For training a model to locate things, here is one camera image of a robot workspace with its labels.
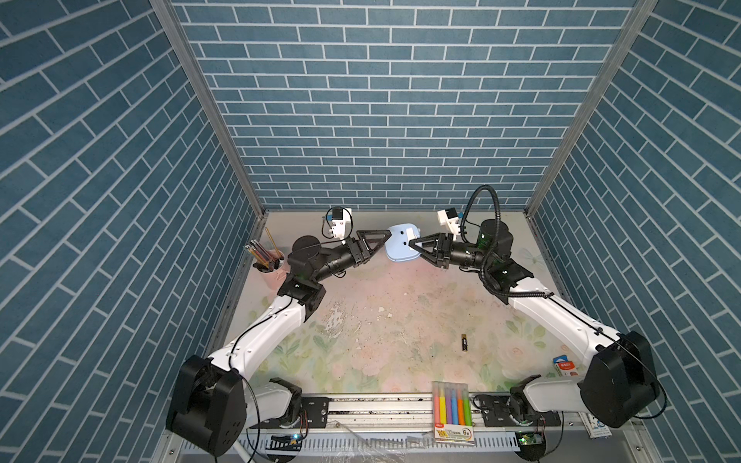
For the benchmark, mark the light blue alarm clock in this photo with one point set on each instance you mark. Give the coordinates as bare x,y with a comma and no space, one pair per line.
397,247

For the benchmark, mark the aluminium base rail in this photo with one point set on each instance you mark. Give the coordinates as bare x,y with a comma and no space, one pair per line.
399,428

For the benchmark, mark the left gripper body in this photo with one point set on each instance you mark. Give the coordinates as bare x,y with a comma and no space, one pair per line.
352,252

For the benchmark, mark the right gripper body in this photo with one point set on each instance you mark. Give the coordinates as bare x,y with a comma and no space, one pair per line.
445,261

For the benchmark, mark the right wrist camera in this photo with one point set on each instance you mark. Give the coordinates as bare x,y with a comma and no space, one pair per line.
450,219

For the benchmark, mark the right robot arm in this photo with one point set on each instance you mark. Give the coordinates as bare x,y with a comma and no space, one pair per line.
621,383

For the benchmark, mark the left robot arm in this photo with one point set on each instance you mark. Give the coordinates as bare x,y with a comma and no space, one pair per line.
213,399

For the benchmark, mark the highlighter marker pack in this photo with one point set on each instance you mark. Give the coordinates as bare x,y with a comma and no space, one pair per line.
452,414

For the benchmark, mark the pink pencil cup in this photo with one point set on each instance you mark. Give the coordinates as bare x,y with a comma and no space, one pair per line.
268,259

